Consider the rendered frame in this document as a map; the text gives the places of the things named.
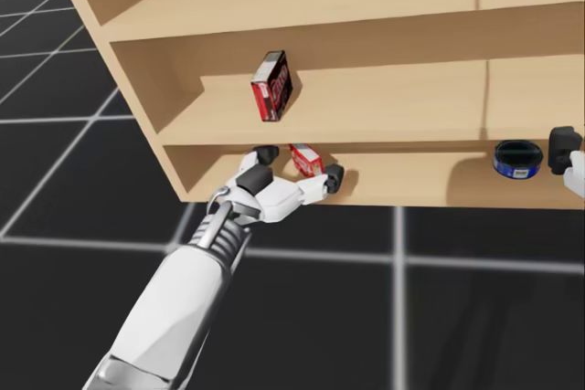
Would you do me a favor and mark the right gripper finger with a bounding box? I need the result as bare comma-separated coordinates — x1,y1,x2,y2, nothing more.
548,125,585,201

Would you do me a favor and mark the red and white carton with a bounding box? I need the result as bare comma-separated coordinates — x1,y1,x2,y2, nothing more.
289,142,325,178

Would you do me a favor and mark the blue flat can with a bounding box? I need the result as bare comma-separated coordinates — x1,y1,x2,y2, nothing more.
493,139,545,180

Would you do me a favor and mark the pale wooden shelf unit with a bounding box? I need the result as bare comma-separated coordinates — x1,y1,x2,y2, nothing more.
45,0,585,209

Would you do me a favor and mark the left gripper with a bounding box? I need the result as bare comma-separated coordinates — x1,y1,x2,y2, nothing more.
208,145,346,228

